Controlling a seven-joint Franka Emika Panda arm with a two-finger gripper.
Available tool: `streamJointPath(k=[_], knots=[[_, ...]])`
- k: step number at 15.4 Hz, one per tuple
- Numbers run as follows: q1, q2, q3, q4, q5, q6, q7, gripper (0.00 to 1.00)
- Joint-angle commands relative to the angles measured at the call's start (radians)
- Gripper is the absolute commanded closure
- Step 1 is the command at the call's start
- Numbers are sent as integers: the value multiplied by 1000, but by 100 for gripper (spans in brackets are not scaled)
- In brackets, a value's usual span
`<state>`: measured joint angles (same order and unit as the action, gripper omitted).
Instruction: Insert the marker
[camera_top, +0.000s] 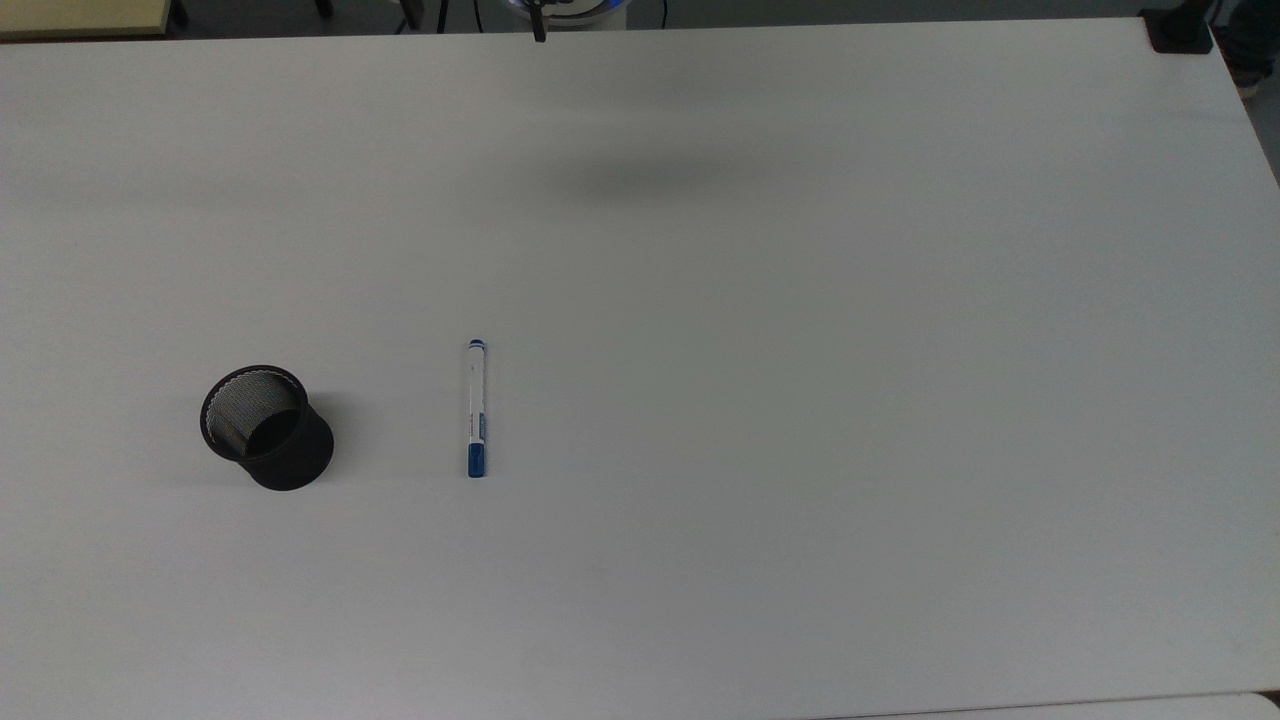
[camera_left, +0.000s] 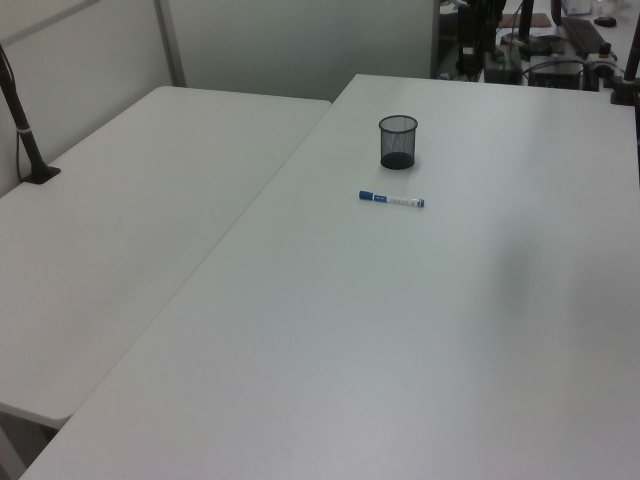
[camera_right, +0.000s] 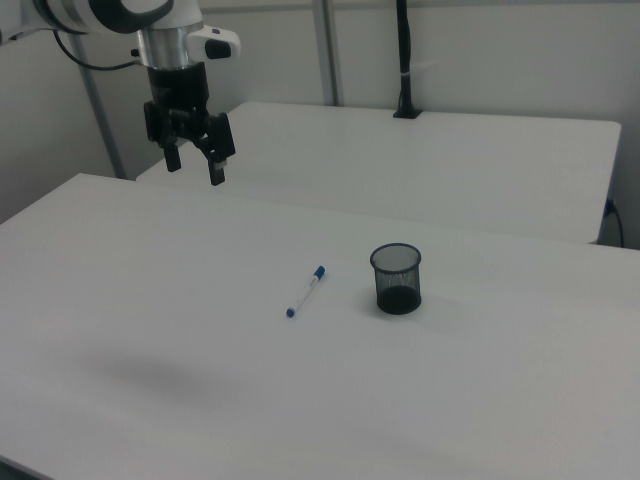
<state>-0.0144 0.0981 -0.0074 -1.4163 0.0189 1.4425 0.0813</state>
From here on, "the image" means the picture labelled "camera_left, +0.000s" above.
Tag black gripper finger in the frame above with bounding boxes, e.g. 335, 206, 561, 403
477, 13, 502, 57
456, 13, 477, 72

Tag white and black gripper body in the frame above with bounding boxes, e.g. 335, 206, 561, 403
455, 0, 503, 17

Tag small blue object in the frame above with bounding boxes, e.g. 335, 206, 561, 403
357, 189, 427, 209

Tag black monitor stand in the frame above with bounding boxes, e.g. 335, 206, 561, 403
501, 0, 552, 56

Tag black and green device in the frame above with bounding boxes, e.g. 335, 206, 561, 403
482, 47, 523, 84

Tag brown desk mat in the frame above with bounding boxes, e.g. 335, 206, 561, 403
499, 13, 552, 28

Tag black electronics box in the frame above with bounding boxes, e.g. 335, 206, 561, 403
528, 54, 587, 92

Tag black keyboard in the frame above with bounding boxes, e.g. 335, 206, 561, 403
561, 16, 604, 54

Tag grey emergency stop button box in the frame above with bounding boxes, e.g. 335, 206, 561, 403
586, 42, 619, 77

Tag black mesh pen cup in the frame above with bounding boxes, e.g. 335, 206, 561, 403
378, 114, 419, 170

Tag white side table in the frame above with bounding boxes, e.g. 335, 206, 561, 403
0, 85, 334, 480

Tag black camera pole with clamp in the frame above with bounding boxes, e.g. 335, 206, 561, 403
607, 35, 640, 106

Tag grey metal partition post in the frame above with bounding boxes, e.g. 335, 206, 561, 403
153, 0, 187, 89

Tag black camera pole with zip tie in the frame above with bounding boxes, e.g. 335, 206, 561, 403
0, 43, 62, 186

